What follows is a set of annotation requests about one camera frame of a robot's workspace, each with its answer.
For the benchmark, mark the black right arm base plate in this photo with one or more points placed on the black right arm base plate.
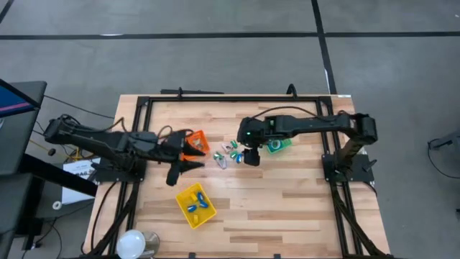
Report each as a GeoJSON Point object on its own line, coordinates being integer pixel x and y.
{"type": "Point", "coordinates": [359, 172]}

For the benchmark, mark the black diagonal bar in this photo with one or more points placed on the black diagonal bar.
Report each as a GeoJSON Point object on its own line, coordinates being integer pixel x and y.
{"type": "Point", "coordinates": [64, 180]}

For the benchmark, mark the green mini stapler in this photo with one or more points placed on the green mini stapler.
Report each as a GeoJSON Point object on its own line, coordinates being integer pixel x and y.
{"type": "Point", "coordinates": [217, 155]}
{"type": "Point", "coordinates": [234, 144]}
{"type": "Point", "coordinates": [234, 154]}

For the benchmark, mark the pink staple remover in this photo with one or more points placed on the pink staple remover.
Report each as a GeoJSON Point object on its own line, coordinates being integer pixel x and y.
{"type": "Point", "coordinates": [226, 147]}

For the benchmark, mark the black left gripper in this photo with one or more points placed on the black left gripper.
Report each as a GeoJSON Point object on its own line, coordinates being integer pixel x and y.
{"type": "Point", "coordinates": [161, 147]}

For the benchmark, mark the white round lamp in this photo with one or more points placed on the white round lamp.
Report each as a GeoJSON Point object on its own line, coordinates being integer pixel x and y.
{"type": "Point", "coordinates": [129, 244]}

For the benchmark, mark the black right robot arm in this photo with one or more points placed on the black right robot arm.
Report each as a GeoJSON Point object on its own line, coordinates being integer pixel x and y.
{"type": "Point", "coordinates": [316, 124]}

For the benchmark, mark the yellow plastic basket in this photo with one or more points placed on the yellow plastic basket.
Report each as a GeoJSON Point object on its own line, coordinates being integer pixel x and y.
{"type": "Point", "coordinates": [208, 216]}

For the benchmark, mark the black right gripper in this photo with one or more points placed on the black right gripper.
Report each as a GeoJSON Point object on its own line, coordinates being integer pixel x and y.
{"type": "Point", "coordinates": [251, 157]}

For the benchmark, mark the blue screen monitor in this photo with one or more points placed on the blue screen monitor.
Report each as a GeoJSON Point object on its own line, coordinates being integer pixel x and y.
{"type": "Point", "coordinates": [10, 102]}

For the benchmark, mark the silver metal disc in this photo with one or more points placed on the silver metal disc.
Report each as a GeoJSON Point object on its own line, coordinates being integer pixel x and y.
{"type": "Point", "coordinates": [152, 239]}

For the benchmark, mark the blue tape roll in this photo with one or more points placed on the blue tape roll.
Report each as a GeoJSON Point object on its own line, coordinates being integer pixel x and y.
{"type": "Point", "coordinates": [272, 145]}

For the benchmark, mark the green plastic basket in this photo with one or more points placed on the green plastic basket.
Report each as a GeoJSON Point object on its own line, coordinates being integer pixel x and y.
{"type": "Point", "coordinates": [286, 143]}

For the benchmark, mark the black aluminium table frame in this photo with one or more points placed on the black aluminium table frame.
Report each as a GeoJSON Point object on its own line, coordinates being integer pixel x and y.
{"type": "Point", "coordinates": [233, 98]}

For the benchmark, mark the black clamp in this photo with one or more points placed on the black clamp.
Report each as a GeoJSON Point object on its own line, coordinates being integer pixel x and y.
{"type": "Point", "coordinates": [292, 90]}

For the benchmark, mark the black round knob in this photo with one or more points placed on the black round knob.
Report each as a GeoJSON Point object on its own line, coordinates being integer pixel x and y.
{"type": "Point", "coordinates": [52, 152]}

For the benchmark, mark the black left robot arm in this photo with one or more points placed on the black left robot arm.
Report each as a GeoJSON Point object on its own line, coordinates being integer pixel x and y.
{"type": "Point", "coordinates": [93, 138]}

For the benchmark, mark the yellow mini stapler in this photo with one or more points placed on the yellow mini stapler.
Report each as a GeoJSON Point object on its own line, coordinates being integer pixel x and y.
{"type": "Point", "coordinates": [194, 197]}
{"type": "Point", "coordinates": [196, 218]}

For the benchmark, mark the lilac staple remover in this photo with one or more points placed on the lilac staple remover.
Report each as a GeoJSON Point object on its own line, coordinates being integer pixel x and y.
{"type": "Point", "coordinates": [223, 164]}

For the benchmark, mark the white printed booklet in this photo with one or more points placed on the white printed booklet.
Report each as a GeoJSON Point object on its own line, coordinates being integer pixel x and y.
{"type": "Point", "coordinates": [77, 190]}

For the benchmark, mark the cream staple remover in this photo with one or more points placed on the cream staple remover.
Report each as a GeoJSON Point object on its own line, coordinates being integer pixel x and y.
{"type": "Point", "coordinates": [197, 142]}

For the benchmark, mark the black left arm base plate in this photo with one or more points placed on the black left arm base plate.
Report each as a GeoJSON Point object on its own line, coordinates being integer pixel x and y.
{"type": "Point", "coordinates": [108, 176]}

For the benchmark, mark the orange plastic basket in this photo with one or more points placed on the orange plastic basket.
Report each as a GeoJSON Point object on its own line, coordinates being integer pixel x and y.
{"type": "Point", "coordinates": [205, 147]}

